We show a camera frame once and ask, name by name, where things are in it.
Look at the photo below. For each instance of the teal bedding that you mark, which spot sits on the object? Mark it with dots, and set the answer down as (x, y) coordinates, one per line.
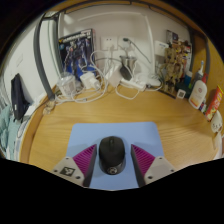
(6, 133)

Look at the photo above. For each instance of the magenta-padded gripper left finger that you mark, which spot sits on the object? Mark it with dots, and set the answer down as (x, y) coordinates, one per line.
(66, 170)

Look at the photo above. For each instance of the clear plastic box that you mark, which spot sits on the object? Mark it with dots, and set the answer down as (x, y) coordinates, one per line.
(66, 86)

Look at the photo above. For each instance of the blue spray bottle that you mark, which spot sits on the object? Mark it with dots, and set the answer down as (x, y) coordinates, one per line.
(200, 71)

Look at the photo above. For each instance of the metal cup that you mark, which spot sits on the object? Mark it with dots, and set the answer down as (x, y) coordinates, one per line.
(128, 61)

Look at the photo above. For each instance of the clear plastic cup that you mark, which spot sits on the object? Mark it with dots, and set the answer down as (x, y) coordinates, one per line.
(219, 143)

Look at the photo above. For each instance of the white power strip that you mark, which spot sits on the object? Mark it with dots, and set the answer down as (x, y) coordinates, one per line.
(133, 84)

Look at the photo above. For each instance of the small white cube clock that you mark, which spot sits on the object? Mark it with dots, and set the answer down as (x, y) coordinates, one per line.
(180, 93)

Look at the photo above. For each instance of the light blue mouse pad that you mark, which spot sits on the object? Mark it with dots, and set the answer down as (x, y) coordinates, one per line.
(83, 136)

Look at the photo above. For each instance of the blue robot model box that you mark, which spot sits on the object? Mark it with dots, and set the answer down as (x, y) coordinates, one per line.
(76, 53)

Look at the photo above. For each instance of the white charger block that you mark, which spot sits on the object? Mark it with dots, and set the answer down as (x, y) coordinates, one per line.
(115, 77)
(88, 80)

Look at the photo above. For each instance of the white red-capped pump bottle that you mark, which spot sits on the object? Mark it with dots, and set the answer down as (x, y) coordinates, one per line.
(198, 95)

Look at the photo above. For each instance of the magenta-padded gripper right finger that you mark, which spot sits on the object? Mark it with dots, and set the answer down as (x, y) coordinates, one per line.
(160, 168)

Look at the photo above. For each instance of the black computer mouse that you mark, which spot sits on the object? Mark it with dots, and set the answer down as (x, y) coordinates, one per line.
(112, 153)

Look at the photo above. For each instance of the wall picture collage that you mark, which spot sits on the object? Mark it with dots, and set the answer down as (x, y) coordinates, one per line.
(171, 36)

